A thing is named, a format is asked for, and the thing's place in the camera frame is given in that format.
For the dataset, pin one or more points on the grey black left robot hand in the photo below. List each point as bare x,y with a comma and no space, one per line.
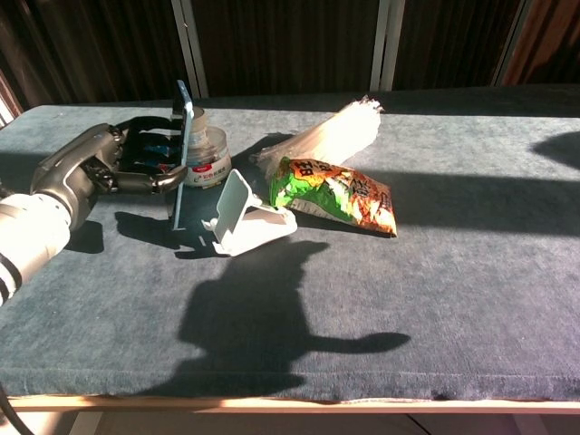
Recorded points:
72,167

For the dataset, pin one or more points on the black smartphone light blue frame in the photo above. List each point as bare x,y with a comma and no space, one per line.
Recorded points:
185,136

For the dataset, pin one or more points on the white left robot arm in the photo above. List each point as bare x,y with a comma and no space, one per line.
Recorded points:
27,240

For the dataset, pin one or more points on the white folding phone stand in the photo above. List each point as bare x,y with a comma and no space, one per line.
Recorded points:
233,204

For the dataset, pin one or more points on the blue snack bag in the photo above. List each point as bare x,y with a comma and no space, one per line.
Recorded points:
151,149

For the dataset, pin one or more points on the small grey round cup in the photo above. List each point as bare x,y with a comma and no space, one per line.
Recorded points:
200,124

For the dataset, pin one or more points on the clear plastic jar white label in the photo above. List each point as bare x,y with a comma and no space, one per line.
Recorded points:
210,170

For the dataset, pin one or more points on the dark brown curtain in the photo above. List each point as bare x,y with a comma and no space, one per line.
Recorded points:
290,45

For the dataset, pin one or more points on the clear bag of white noodles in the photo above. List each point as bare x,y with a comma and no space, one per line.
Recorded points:
335,131

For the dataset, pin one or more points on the green orange snack bag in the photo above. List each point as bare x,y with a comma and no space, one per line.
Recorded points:
340,195

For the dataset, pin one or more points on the blue-grey table cloth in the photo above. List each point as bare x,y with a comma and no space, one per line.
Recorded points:
408,294

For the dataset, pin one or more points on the reddish brown curtain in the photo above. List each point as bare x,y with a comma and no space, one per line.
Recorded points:
548,41

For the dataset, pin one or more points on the white window frame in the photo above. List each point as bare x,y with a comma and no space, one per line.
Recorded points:
6,106

